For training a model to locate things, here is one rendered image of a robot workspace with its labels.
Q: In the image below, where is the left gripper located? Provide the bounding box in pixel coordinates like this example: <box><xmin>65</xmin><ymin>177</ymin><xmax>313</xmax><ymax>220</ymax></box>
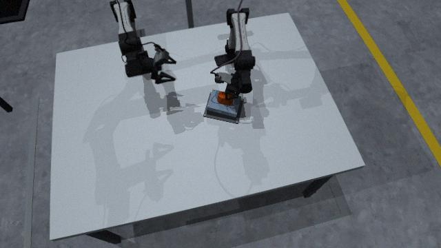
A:
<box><xmin>216</xmin><ymin>72</ymin><xmax>240</xmax><ymax>101</ymax></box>

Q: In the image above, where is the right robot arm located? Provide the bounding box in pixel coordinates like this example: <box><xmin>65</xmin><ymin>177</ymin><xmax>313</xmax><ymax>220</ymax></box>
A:
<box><xmin>110</xmin><ymin>0</ymin><xmax>169</xmax><ymax>76</ymax></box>

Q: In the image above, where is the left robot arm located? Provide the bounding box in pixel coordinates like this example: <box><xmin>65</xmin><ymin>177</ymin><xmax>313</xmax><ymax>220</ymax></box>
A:
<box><xmin>214</xmin><ymin>8</ymin><xmax>256</xmax><ymax>94</ymax></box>

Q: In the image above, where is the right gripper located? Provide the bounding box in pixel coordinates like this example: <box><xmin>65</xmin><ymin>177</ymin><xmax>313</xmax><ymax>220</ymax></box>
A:
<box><xmin>141</xmin><ymin>44</ymin><xmax>176</xmax><ymax>84</ymax></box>

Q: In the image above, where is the grey metal pole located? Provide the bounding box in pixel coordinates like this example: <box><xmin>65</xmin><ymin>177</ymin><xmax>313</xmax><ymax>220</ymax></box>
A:
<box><xmin>185</xmin><ymin>0</ymin><xmax>194</xmax><ymax>28</ymax></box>

